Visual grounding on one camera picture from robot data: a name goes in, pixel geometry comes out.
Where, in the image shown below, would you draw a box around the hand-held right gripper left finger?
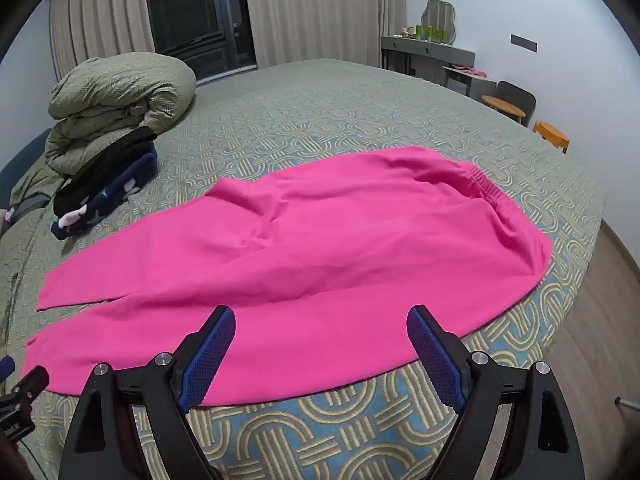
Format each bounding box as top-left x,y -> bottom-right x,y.
59,305 -> 237,480

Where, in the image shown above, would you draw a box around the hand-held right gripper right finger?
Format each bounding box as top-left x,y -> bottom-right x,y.
406,305 -> 586,480

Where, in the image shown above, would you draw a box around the pink pants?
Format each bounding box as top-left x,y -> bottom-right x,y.
22,145 -> 553,408

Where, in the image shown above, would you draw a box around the navy printed garment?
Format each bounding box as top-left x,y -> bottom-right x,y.
50,152 -> 158,240

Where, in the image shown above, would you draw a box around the blue headboard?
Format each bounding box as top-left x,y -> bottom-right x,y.
0,129 -> 53,203

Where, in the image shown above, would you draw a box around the black garment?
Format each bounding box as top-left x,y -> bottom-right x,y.
53,126 -> 156,213

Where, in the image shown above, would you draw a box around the orange wooden stool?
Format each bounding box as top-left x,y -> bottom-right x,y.
532,120 -> 571,155

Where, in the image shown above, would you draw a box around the bed with patterned bedspread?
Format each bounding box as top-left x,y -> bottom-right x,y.
0,57 -> 603,480

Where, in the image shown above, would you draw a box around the dark chair with wooden seat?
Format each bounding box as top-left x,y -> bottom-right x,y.
481,80 -> 537,126

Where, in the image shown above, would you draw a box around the folded green quilt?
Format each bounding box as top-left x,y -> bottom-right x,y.
10,51 -> 197,206

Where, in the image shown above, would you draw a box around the grey dressing table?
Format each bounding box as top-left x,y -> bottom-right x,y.
380,35 -> 476,98

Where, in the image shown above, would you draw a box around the wavy-edged mirror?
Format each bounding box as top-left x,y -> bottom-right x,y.
422,0 -> 460,45

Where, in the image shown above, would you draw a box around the dark window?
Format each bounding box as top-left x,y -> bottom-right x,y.
142,0 -> 258,82

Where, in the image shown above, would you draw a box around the beige curtain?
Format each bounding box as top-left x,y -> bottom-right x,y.
48,0 -> 156,81
241,0 -> 413,68

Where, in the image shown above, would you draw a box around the black cable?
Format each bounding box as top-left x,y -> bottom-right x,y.
14,437 -> 38,468

